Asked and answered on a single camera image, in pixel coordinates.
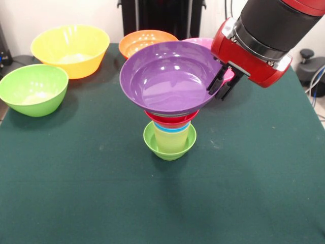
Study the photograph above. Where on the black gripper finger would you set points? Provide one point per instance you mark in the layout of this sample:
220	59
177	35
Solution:
217	84
228	90

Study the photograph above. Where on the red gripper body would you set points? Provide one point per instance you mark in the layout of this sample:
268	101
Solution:
241	58

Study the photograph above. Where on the purple bowl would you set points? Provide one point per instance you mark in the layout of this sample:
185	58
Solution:
167	81

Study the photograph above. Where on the small red bowl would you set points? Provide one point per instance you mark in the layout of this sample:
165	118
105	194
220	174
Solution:
170	121

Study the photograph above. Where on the blue cup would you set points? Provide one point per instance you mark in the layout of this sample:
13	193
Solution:
172	130

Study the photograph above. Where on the yellow cup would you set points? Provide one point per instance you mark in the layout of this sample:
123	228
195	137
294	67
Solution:
171	142

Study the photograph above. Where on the small green bowl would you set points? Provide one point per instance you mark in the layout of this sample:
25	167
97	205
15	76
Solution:
170	155

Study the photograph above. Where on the large green bowl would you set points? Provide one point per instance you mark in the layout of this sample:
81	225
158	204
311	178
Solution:
30	91

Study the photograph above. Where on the large pink bowl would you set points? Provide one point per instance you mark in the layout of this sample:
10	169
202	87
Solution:
200	42

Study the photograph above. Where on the orange bowl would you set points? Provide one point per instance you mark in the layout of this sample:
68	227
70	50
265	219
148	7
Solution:
137	42

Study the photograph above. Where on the dark green tablecloth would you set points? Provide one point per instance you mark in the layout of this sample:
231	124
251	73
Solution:
127	203

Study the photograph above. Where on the large yellow bowl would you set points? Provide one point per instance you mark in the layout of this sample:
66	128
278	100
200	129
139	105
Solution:
71	45

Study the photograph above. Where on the black equipment box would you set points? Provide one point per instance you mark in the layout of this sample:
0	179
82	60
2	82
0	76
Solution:
5	56

